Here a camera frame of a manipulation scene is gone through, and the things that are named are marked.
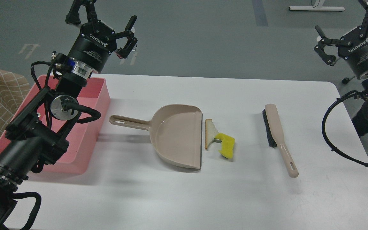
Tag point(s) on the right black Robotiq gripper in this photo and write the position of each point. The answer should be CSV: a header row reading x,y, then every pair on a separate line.
x,y
354,49

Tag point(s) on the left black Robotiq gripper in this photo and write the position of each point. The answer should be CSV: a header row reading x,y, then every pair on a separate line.
x,y
92,46

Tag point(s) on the beige hand brush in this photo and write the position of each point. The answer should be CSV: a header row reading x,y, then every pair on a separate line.
x,y
276,139

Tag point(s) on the beige plastic dustpan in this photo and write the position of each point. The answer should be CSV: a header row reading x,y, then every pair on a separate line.
x,y
175,132

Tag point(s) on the bread slice piece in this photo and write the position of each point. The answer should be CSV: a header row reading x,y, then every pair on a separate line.
x,y
210,133

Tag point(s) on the yellow sponge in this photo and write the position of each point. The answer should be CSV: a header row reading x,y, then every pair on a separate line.
x,y
227,145

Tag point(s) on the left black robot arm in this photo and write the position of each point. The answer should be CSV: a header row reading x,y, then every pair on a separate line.
x,y
38,133

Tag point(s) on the chair caster wheel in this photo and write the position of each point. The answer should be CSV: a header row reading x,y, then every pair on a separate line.
x,y
346,80

